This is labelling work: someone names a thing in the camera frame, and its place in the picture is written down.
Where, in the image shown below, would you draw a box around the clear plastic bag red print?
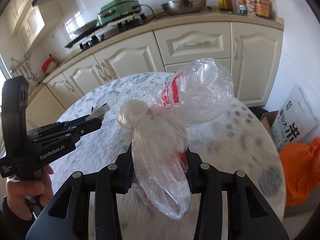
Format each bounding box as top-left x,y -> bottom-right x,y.
118,58 -> 233,220

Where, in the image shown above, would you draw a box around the yellow black snack wrapper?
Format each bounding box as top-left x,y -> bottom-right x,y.
86,103 -> 110,121

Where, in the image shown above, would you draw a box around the orange trash bag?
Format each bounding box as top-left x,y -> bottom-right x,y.
279,137 -> 319,206

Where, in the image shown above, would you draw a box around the cream lower kitchen cabinets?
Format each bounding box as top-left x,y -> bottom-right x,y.
27,22 -> 283,129

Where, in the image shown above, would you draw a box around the person's left hand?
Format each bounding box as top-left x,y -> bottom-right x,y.
6,165 -> 54,220

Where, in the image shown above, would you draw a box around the red lidded bowl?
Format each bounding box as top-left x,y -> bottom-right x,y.
41,54 -> 57,73

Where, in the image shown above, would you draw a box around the hanging utensil rack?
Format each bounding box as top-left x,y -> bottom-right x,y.
9,53 -> 40,82

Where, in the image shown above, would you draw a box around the black gas stove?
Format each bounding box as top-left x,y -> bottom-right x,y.
65,12 -> 148,51

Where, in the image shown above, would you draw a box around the cardboard box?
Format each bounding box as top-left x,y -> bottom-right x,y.
260,111 -> 278,139

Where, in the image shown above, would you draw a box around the white rice sack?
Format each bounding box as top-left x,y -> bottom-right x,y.
271,85 -> 319,151

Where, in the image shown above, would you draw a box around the green electric grill pot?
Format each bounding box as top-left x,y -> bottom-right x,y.
97,0 -> 142,26

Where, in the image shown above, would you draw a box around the cooking oil bottle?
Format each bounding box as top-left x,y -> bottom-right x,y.
255,0 -> 270,19

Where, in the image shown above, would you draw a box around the steel wok with handle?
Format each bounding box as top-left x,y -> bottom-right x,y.
161,0 -> 208,15

